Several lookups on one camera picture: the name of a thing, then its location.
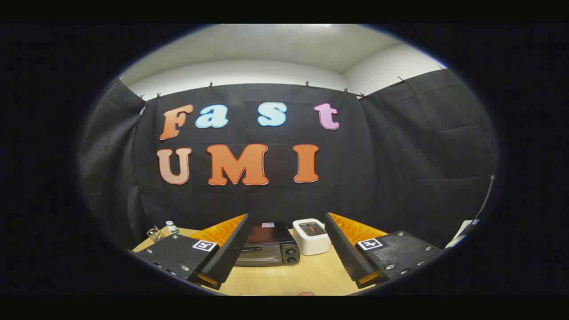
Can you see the black toaster oven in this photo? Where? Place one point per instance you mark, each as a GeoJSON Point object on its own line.
{"type": "Point", "coordinates": [271, 240]}

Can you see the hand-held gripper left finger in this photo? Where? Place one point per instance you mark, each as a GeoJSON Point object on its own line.
{"type": "Point", "coordinates": [231, 249]}

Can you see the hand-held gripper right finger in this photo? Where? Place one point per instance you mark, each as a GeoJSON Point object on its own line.
{"type": "Point", "coordinates": [344, 249]}

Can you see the white pop-up toaster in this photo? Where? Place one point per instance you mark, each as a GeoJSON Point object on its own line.
{"type": "Point", "coordinates": [311, 245]}

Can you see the white bottle green label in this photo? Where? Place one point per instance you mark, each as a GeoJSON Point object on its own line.
{"type": "Point", "coordinates": [171, 228]}

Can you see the row of small backdrop clips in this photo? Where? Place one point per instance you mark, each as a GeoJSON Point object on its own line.
{"type": "Point", "coordinates": [210, 84]}

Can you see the white flat panel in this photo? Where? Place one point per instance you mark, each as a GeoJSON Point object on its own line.
{"type": "Point", "coordinates": [462, 231]}

